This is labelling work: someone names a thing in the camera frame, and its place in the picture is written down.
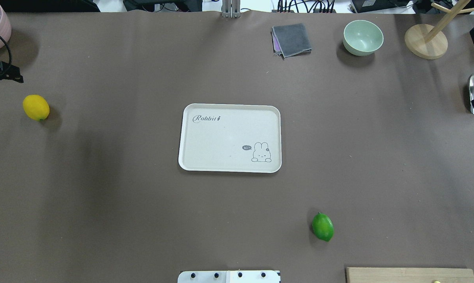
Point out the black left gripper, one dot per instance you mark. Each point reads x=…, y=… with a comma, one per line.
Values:
x=4, y=73

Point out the yellow lemon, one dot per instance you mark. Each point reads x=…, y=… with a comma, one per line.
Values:
x=36, y=107

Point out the green lemon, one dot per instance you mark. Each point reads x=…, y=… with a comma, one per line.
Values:
x=322, y=227

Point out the white rabbit tray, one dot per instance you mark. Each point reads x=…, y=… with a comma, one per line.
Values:
x=230, y=138

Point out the wooden stand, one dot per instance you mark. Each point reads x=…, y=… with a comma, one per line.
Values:
x=429, y=42

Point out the pale green bowl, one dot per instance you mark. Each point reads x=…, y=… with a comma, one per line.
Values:
x=362, y=38

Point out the grey folded cloth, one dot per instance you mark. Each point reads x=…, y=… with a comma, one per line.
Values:
x=290, y=40

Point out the wooden board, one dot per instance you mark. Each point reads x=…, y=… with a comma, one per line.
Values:
x=408, y=275

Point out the white mounting plate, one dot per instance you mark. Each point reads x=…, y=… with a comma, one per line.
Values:
x=230, y=276

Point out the metal bracket post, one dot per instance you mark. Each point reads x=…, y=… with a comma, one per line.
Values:
x=231, y=8

